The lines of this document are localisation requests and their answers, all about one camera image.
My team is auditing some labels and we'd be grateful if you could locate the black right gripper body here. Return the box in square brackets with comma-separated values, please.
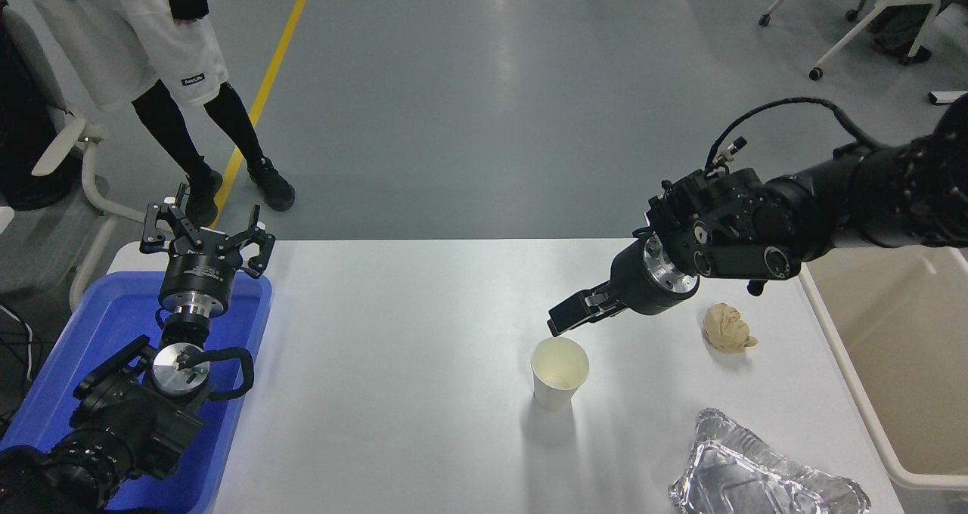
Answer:
[609, 238, 683, 317]

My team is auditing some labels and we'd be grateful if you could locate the large pale bin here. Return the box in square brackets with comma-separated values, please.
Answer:
[798, 243, 968, 492]

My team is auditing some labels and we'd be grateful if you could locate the white paper cup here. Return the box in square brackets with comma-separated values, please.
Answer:
[530, 336, 590, 412]

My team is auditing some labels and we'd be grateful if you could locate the white wheeled chair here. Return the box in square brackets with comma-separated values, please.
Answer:
[759, 0, 968, 82]

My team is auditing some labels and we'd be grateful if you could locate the grey office chair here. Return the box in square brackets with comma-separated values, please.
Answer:
[0, 4, 163, 314]

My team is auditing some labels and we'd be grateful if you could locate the crumpled tan paper ball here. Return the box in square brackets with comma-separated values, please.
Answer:
[702, 302, 758, 354]

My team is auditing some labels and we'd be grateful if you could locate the crumpled silver foil tray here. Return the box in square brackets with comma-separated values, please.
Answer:
[669, 408, 872, 514]

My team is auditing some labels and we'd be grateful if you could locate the blue plastic tray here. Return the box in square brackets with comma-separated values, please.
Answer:
[0, 272, 272, 514]

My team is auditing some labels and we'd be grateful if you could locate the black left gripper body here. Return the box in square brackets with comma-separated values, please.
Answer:
[158, 240, 238, 302]

